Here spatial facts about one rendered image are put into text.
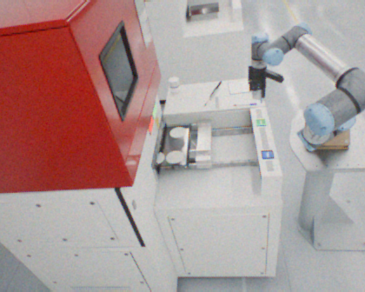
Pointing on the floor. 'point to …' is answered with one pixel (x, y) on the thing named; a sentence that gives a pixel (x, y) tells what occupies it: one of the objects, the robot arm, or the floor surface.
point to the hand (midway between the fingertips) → (262, 100)
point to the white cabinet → (222, 241)
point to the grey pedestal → (329, 217)
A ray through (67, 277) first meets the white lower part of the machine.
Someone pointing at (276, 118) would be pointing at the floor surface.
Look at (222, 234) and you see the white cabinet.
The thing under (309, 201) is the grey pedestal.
